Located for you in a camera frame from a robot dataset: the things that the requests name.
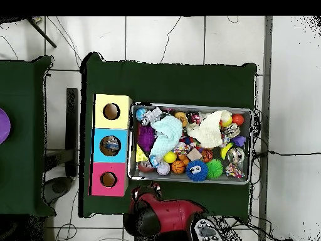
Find dark green side table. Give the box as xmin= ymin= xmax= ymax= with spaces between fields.
xmin=0 ymin=55 xmax=55 ymax=217

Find black floor cable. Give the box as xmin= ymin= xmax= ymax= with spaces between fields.
xmin=253 ymin=149 xmax=321 ymax=158

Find cream waffle cloth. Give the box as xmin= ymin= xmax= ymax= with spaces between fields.
xmin=186 ymin=109 xmax=233 ymax=149

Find small brown football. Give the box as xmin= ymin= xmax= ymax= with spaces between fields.
xmin=138 ymin=160 xmax=156 ymax=173

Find black tripod leg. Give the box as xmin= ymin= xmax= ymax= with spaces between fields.
xmin=24 ymin=16 xmax=58 ymax=49

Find blue globe ball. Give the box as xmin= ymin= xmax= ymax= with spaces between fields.
xmin=135 ymin=108 xmax=147 ymax=122

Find dark green table cloth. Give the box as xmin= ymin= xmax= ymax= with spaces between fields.
xmin=78 ymin=51 xmax=258 ymax=223

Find small orange basketball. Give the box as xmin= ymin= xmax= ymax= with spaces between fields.
xmin=171 ymin=160 xmax=186 ymax=175

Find shallow wire mesh bin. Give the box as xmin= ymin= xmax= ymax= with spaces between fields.
xmin=127 ymin=102 xmax=253 ymax=185

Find blue fuzzy googly-eye ball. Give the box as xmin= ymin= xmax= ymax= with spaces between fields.
xmin=185 ymin=159 xmax=209 ymax=182

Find crushed clear plastic bottle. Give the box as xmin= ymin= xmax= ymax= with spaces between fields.
xmin=142 ymin=154 xmax=171 ymax=176

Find mint green waffle cloth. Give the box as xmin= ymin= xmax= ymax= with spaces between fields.
xmin=149 ymin=115 xmax=184 ymax=159

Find wooden box three holes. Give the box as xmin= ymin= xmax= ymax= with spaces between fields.
xmin=88 ymin=94 xmax=133 ymax=197

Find purple round object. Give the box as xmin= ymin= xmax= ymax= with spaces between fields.
xmin=0 ymin=107 xmax=11 ymax=144

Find silver toy robot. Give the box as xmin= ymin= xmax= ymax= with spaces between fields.
xmin=140 ymin=106 xmax=163 ymax=126

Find green spiky rubber ball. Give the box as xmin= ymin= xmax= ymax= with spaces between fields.
xmin=206 ymin=158 xmax=224 ymax=179

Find small white baseball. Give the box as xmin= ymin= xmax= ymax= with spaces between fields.
xmin=156 ymin=161 xmax=171 ymax=176

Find purple spiky ball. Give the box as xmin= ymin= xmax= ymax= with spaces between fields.
xmin=137 ymin=124 xmax=157 ymax=153

